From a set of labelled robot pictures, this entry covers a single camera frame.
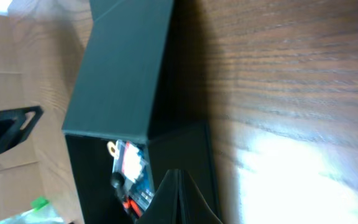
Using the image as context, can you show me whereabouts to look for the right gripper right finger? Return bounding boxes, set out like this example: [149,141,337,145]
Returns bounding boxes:
[178,170,222,224]

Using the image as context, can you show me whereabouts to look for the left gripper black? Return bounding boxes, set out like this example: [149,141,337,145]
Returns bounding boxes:
[0,106,44,154]

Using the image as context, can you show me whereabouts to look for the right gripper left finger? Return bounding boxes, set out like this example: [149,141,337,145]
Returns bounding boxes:
[136,169,179,224]

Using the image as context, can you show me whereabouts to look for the red handled cutting pliers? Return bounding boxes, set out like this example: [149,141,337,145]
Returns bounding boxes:
[122,199,143,219]

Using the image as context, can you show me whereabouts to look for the precision screwdriver set case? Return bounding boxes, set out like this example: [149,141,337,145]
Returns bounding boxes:
[112,140,154,212]

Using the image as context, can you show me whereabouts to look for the black yellow screwdriver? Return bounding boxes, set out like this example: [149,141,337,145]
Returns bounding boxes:
[110,172,126,202]

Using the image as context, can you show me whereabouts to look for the dark green box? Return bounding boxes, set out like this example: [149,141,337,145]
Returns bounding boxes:
[62,1,221,223]

